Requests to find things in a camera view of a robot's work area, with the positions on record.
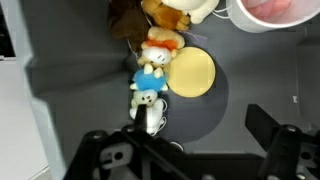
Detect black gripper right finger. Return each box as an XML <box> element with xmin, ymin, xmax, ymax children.
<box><xmin>245</xmin><ymin>103</ymin><xmax>280</xmax><ymax>151</ymax></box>

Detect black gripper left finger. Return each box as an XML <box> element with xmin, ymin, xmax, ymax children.
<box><xmin>134</xmin><ymin>104</ymin><xmax>149</xmax><ymax>134</ymax></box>

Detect white cup with handle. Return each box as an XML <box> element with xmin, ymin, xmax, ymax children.
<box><xmin>226</xmin><ymin>0</ymin><xmax>320</xmax><ymax>34</ymax></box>

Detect white bear plush toy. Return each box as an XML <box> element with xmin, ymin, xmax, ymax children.
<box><xmin>129</xmin><ymin>89</ymin><xmax>168</xmax><ymax>136</ymax></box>

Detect blue plush toy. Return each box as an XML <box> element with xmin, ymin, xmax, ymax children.
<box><xmin>129</xmin><ymin>63</ymin><xmax>169</xmax><ymax>93</ymax></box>

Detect pale yellow round disc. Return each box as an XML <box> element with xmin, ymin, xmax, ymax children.
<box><xmin>166</xmin><ymin>46</ymin><xmax>217</xmax><ymax>99</ymax></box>

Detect white plush with orange hair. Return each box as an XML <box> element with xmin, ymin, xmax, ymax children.
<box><xmin>137</xmin><ymin>26</ymin><xmax>186</xmax><ymax>69</ymax></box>

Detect grey plastic bin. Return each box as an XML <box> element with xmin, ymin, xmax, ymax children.
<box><xmin>19</xmin><ymin>0</ymin><xmax>320</xmax><ymax>180</ymax></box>

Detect dark brown plush toy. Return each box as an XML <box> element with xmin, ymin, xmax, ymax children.
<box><xmin>108</xmin><ymin>0</ymin><xmax>151</xmax><ymax>52</ymax></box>

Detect tan plush toy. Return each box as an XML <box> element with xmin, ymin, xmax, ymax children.
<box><xmin>141</xmin><ymin>0</ymin><xmax>191</xmax><ymax>32</ymax></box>

